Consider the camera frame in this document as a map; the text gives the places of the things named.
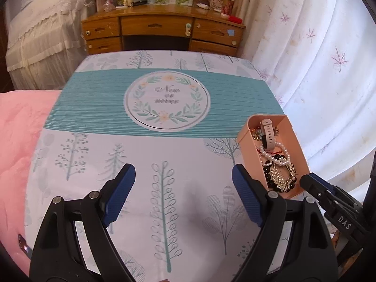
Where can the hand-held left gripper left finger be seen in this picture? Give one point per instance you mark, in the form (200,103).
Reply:
(120,194)

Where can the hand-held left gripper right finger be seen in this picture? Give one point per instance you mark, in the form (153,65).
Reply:
(246,191)

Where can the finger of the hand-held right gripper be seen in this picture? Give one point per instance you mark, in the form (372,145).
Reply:
(321,179)
(310,185)

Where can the metal leaf brooch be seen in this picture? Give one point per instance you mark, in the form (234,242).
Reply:
(280,179)

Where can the pink jewelry box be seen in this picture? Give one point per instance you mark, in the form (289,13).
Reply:
(293,141)

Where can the grey smart watch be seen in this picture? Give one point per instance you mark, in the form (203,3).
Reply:
(268,136)

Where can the white leaf-print curtain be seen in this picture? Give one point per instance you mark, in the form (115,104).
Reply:
(323,94)

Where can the tree-print tablecloth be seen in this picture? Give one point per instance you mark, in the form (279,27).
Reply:
(97,102)

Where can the pink blanket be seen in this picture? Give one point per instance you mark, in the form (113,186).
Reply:
(17,152)

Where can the white drawer hook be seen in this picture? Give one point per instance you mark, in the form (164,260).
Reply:
(188,30)

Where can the red flat box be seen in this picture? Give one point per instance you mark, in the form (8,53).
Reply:
(235,19)

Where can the wooden desk with drawers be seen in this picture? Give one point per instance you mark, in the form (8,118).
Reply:
(152,25)

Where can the white lace bed cover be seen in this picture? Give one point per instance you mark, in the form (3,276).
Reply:
(44,29)

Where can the red canister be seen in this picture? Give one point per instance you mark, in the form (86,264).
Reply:
(228,4)

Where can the white tube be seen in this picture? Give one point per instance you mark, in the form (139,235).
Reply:
(202,5)

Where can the black remote control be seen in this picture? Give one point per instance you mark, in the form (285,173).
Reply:
(139,3)

